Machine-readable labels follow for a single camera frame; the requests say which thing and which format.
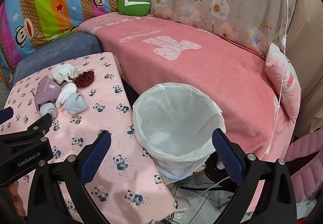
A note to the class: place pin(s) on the person's left hand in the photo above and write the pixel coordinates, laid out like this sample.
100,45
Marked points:
18,198

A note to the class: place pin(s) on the blue sofa cushion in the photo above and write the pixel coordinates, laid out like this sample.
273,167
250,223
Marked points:
63,47

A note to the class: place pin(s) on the pink pillow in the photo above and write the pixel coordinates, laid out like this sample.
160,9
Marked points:
280,69

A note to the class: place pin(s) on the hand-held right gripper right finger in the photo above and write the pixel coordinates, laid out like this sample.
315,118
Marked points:
227,158

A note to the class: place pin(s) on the mauve garment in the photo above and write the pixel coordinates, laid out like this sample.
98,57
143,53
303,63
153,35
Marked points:
48,90

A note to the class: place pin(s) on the light blue sock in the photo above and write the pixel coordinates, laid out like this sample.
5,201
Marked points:
75,104

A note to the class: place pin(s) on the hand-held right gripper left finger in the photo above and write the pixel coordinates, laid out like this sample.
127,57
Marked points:
97,153

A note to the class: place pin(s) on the pink panda-print cloth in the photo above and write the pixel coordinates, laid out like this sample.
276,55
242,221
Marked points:
106,102

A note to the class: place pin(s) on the pink blanket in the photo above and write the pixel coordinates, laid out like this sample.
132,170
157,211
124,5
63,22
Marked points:
201,75

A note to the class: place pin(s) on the white sock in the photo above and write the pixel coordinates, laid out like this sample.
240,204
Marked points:
67,92
63,72

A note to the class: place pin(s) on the grey sock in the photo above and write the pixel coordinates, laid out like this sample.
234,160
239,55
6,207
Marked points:
49,109

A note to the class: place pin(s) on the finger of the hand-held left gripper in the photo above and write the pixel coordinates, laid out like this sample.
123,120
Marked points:
6,115
32,135

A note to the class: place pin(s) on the dark red scrunchie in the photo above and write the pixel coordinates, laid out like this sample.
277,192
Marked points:
84,80

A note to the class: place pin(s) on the bin with white plastic bag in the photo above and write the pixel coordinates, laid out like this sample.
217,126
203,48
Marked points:
176,117

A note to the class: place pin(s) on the pink padded chair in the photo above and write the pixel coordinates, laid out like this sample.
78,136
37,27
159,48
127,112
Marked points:
307,163

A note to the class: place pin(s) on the green cushion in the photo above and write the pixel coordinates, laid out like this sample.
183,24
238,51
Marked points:
133,4

